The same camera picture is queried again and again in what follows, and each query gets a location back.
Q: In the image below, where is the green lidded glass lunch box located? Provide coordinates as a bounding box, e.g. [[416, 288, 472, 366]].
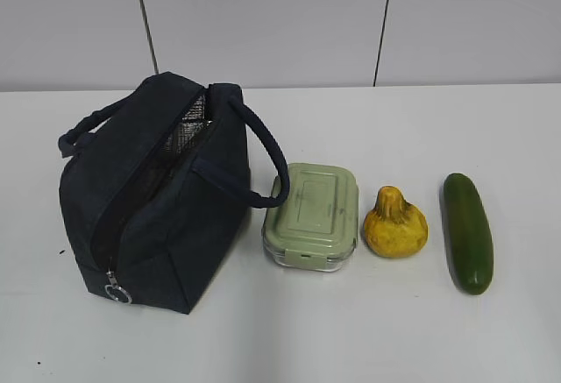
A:
[[262, 163, 359, 273]]

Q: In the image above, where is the dark navy insulated lunch bag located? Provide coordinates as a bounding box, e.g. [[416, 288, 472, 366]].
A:
[[58, 72, 290, 314]]

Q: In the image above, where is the yellow toy squash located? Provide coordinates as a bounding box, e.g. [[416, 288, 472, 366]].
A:
[[363, 186, 429, 259]]

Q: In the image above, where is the green cucumber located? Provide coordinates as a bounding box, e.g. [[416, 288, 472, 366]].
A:
[[442, 173, 494, 295]]

